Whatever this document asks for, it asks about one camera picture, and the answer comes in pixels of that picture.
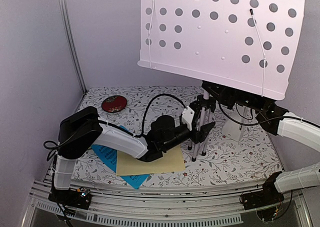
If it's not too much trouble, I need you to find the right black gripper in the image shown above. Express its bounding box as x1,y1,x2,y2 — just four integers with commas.
202,74,268,112

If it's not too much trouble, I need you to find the white metronome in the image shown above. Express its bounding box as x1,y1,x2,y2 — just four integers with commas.
221,105,248,142

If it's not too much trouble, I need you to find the yellow sheet music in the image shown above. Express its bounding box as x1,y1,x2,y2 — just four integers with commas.
115,145,185,176

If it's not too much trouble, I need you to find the silver tripod music stand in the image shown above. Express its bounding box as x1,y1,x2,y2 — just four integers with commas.
136,0,307,162

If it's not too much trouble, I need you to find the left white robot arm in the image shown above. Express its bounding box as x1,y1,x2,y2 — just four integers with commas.
52,106,216,204

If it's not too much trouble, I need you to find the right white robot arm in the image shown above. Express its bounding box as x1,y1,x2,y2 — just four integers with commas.
202,81,320,205

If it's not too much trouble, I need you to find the floral table mat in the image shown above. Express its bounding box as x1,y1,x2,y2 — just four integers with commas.
79,86,282,188

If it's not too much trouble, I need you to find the red floral plate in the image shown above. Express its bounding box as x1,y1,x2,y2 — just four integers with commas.
101,95,128,113

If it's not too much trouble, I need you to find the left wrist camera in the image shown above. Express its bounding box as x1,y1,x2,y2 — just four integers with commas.
181,100,202,131

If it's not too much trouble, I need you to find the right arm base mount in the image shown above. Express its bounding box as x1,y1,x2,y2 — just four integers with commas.
239,171,293,222

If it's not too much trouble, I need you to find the front aluminium rail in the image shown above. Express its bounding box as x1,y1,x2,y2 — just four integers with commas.
21,179,313,227

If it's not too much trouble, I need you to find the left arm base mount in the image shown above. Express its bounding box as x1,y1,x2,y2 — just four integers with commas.
48,187,92,210

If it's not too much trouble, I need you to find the left aluminium frame post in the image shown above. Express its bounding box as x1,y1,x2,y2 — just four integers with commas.
58,0,88,95

